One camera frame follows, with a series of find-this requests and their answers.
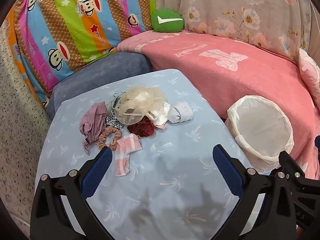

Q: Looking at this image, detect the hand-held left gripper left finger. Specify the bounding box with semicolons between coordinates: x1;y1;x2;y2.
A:
30;146;115;240

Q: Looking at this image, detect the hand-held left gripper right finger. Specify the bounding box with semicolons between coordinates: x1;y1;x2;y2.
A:
212;144;298;240

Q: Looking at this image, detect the pink striped sock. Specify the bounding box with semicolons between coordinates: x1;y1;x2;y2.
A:
115;134;142;177

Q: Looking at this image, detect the tan scrunchie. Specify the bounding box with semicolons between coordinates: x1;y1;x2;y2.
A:
97;126;123;151

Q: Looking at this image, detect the purple cloth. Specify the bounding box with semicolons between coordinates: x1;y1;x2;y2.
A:
79;102;108;155

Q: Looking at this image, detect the leopard print scrunchie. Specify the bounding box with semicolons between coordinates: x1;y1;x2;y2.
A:
105;115;125;130

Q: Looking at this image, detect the white bin with plastic liner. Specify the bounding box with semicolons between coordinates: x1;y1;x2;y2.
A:
224;95;295;173

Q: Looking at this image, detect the dark red scrunchie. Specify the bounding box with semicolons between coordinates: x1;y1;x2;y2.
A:
127;119;156;138

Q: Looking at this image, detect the dark green hair band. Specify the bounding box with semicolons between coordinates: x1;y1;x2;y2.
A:
107;92;125;118

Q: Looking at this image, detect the beige mesh cloth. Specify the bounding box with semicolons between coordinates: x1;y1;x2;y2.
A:
114;86;166;126

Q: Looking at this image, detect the light blue palm print tablecloth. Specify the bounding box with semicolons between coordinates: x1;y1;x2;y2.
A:
35;69;275;240

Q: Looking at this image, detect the pink print pillow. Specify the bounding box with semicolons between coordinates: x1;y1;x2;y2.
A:
297;47;320;103

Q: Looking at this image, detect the pink blanket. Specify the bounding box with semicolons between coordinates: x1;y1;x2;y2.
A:
116;30;320;180

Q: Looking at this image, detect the blue-grey cushion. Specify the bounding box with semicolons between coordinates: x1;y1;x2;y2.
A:
46;51;153;120

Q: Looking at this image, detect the colourful monkey print pillow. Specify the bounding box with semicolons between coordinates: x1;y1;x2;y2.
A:
5;0;153;108

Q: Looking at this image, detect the green check-mark cushion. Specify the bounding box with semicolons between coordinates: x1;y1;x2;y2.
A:
150;9;185;33

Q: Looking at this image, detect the grey floral pillow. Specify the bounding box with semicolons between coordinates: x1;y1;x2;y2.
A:
151;0;313;60

